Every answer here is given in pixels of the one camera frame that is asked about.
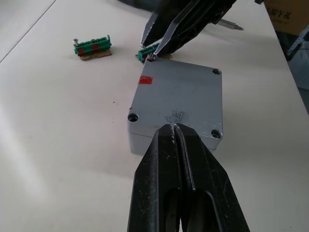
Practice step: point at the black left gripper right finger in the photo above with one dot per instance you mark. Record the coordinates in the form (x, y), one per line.
(217, 188)

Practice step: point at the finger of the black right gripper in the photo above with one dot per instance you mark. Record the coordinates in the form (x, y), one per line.
(186, 29)
(158, 24)

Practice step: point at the silver screw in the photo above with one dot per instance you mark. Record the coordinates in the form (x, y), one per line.
(76, 41)

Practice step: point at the brown cardboard carton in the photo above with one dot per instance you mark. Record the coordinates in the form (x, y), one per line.
(287, 13)

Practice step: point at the green terminal block screw holder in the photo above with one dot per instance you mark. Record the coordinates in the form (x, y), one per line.
(143, 54)
(93, 46)

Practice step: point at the grey metal frame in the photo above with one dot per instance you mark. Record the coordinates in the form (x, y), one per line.
(298, 44)

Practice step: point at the grey box lid red mark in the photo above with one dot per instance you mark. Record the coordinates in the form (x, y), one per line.
(178, 96)

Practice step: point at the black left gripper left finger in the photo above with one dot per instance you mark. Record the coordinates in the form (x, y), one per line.
(149, 193)

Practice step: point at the grey metal box base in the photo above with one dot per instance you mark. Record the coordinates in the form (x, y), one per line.
(138, 141)

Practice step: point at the electric screwdriver silver bit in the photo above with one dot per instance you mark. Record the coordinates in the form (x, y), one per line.
(229, 24)

